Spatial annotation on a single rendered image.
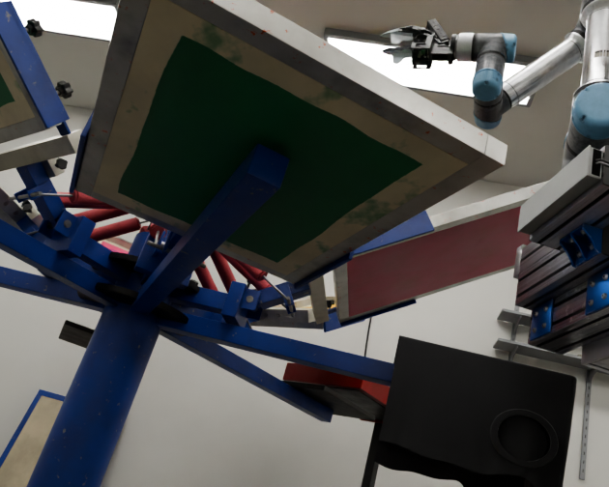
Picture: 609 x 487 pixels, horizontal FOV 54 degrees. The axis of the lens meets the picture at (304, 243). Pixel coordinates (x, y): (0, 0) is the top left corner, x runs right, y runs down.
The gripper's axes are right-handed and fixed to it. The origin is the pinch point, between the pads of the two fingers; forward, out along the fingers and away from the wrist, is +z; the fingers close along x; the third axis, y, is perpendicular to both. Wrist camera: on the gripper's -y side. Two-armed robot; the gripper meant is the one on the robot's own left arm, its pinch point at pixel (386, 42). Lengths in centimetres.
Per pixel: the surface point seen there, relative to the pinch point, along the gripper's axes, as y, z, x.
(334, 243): 74, -5, -3
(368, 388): 43, 14, 156
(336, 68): 80, -17, -55
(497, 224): 22, -35, 51
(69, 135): 57, 70, -12
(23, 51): 49, 75, -33
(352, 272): 47, 5, 50
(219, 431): 55, 120, 251
